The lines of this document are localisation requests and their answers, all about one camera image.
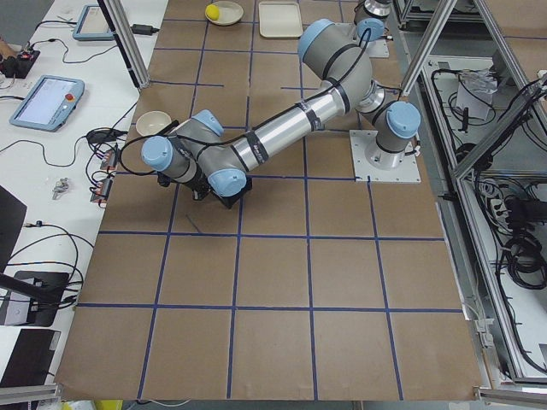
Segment aluminium frame post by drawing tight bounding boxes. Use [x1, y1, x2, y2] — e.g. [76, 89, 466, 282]
[97, 0, 150, 90]

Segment white rectangular tray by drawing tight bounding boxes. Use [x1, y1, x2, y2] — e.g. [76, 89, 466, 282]
[258, 1, 303, 38]

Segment near blue teach pendant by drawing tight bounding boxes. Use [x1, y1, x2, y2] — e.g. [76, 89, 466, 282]
[9, 75, 85, 132]

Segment black power adapter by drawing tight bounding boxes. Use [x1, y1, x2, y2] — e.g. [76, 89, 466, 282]
[131, 24, 158, 36]

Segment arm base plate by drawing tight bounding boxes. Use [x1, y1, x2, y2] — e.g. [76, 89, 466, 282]
[366, 32, 390, 59]
[350, 130, 421, 184]

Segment cream bowl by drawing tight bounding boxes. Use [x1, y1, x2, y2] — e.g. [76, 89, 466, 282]
[135, 111, 172, 136]

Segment blue teach pendant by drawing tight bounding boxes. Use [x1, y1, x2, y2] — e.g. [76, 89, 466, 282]
[9, 75, 85, 132]
[73, 4, 114, 41]

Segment yellow lemon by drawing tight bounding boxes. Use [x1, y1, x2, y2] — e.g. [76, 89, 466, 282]
[205, 4, 221, 21]

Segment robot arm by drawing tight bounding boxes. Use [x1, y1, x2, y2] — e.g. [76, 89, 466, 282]
[354, 0, 391, 43]
[141, 18, 421, 208]

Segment far blue teach pendant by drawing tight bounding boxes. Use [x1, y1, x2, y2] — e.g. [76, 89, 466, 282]
[73, 4, 114, 41]

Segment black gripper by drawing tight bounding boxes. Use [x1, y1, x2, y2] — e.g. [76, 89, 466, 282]
[190, 177, 213, 201]

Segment cream round plate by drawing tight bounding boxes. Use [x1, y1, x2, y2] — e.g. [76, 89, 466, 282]
[205, 1, 244, 26]

